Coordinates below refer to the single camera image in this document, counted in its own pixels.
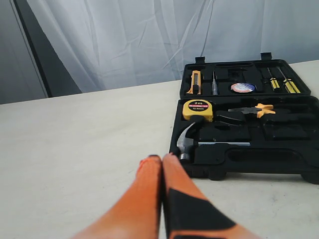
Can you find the electrical tape roll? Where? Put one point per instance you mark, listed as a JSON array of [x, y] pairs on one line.
[[242, 88]]

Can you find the yellow handled pliers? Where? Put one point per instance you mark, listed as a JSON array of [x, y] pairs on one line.
[[270, 114]]

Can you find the clear tester screwdriver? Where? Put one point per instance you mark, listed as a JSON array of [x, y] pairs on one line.
[[214, 84]]

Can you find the black plastic tool case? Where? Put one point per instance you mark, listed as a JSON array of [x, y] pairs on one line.
[[275, 148]]

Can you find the yellow black screwdriver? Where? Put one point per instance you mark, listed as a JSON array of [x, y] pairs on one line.
[[273, 81], [289, 84]]

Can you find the steel claw hammer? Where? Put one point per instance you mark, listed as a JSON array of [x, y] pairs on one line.
[[185, 144]]

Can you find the white backdrop curtain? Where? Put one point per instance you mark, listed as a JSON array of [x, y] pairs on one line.
[[109, 44]]

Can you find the yellow utility knife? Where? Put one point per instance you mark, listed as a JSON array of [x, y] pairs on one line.
[[195, 83]]

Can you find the yellow tape measure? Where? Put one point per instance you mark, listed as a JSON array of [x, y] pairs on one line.
[[198, 108]]

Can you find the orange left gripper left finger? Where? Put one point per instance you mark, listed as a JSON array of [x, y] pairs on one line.
[[136, 215]]

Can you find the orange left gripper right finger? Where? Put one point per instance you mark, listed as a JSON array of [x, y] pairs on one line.
[[189, 214]]

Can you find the dark vertical post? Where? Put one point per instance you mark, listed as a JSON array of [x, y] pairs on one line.
[[54, 76]]

